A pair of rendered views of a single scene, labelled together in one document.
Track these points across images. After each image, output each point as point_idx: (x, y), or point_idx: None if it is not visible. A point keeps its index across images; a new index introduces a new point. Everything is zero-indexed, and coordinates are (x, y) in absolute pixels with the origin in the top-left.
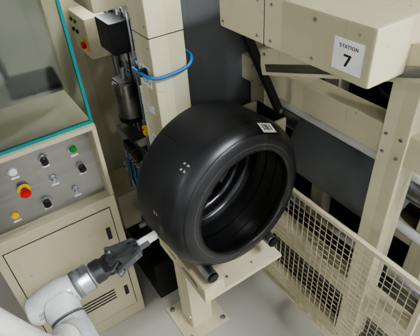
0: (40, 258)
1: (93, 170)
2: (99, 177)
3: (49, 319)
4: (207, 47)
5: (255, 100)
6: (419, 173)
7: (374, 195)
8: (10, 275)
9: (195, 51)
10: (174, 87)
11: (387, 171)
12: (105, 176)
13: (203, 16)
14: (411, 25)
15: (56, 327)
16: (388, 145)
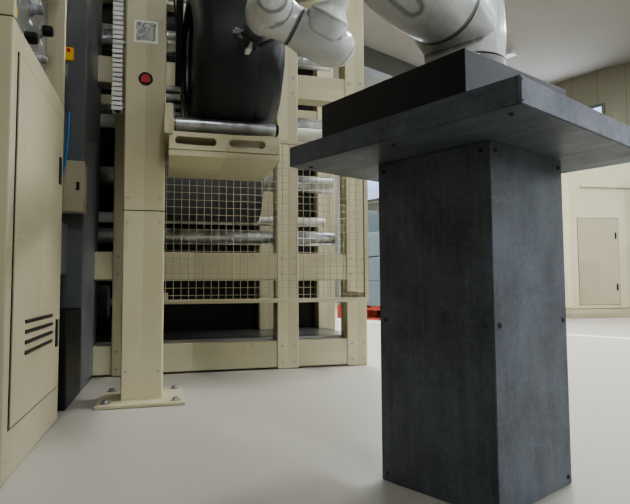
0: (33, 121)
1: (44, 51)
2: (45, 70)
3: (296, 3)
4: (93, 16)
5: (124, 100)
6: (310, 97)
7: (284, 133)
8: (14, 111)
9: (91, 8)
10: None
11: (289, 107)
12: (64, 65)
13: None
14: None
15: (307, 10)
16: (285, 85)
